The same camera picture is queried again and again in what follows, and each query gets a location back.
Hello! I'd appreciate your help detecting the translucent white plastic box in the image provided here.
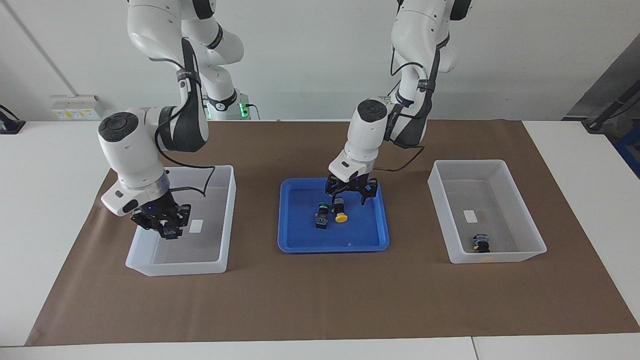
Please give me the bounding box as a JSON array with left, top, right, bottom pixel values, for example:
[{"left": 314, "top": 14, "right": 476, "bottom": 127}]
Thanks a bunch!
[
  {"left": 125, "top": 165, "right": 237, "bottom": 277},
  {"left": 427, "top": 159, "right": 547, "bottom": 264}
]

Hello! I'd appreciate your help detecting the blue plastic tray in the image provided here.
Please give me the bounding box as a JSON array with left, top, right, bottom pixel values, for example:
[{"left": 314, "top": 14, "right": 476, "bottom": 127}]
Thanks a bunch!
[{"left": 277, "top": 177, "right": 391, "bottom": 254}]

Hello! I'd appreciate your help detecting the brown paper mat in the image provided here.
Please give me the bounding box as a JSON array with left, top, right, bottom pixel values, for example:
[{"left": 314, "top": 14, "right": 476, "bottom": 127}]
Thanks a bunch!
[{"left": 25, "top": 120, "right": 640, "bottom": 347}]

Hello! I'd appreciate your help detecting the black desk object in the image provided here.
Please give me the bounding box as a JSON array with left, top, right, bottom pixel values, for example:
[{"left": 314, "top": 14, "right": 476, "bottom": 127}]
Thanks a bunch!
[{"left": 0, "top": 104, "right": 26, "bottom": 135}]

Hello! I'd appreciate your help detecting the black stand pole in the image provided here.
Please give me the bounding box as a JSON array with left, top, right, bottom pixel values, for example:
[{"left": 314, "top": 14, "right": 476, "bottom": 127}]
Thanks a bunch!
[{"left": 582, "top": 82, "right": 640, "bottom": 132}]

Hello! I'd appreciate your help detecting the blue crate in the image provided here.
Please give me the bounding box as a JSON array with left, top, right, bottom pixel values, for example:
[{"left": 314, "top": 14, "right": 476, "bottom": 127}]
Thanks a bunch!
[{"left": 614, "top": 137, "right": 640, "bottom": 178}]

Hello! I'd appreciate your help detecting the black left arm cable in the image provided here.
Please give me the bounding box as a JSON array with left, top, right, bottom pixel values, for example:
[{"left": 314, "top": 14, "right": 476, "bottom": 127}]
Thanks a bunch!
[{"left": 372, "top": 47, "right": 426, "bottom": 173}]

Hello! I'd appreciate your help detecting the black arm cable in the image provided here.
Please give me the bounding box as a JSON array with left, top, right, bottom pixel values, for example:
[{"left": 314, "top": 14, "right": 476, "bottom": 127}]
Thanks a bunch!
[
  {"left": 372, "top": 47, "right": 426, "bottom": 173},
  {"left": 150, "top": 57, "right": 217, "bottom": 198}
]

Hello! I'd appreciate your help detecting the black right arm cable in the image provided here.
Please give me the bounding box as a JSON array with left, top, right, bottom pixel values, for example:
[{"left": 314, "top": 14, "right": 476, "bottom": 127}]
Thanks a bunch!
[{"left": 150, "top": 57, "right": 217, "bottom": 198}]

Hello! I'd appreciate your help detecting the white wall socket box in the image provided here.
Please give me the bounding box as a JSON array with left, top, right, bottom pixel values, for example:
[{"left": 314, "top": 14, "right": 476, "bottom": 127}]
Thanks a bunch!
[{"left": 50, "top": 95, "right": 107, "bottom": 121}]

